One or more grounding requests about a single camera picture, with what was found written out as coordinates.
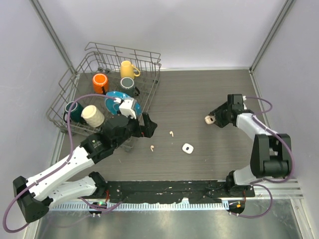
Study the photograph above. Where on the grey mug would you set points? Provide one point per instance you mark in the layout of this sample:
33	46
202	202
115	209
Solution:
128	87

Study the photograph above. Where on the cream textured cup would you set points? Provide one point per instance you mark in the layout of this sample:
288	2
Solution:
93	116

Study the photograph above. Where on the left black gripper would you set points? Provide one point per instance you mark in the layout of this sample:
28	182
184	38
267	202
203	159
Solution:
147	129

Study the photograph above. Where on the grey wire dish rack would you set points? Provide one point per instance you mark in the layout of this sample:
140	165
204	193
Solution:
76	84

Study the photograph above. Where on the orange mug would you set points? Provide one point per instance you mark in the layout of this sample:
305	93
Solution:
100	83

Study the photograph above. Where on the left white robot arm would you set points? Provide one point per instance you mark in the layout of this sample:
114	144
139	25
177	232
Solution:
36	194

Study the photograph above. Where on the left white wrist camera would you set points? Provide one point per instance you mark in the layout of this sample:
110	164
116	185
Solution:
128	108

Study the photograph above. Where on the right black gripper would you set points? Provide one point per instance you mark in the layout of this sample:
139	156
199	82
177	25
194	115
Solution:
219	122

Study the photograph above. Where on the white earbud charging case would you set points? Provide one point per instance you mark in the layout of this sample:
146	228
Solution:
187	148

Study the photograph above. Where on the yellow mug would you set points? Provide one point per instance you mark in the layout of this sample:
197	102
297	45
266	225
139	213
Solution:
127	69

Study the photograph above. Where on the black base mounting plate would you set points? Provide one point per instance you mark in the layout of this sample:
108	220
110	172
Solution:
169	192

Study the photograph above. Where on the dark green mug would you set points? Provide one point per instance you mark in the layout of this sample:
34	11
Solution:
75	112

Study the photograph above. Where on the white slotted cable duct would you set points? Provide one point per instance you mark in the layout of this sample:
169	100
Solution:
182	206

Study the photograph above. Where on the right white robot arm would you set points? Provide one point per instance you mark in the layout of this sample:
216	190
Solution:
271	157

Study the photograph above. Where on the beige earbud case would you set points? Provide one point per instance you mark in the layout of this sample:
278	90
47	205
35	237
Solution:
210	119

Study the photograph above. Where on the blue ceramic plate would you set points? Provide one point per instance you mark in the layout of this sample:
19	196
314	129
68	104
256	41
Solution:
113	107

